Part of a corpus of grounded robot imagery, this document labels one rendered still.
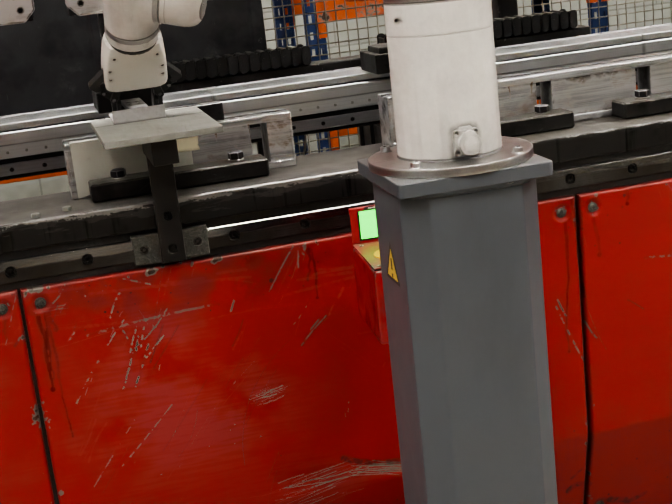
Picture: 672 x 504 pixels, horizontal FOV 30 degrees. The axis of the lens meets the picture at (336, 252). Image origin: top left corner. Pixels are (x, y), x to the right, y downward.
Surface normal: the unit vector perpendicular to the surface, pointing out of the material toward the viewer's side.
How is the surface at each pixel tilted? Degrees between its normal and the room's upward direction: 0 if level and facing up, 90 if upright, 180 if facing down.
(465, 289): 90
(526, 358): 90
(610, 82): 90
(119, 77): 131
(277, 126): 90
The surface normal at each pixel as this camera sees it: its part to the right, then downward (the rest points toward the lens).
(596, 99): 0.26, 0.22
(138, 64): 0.29, 0.80
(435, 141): -0.32, 0.28
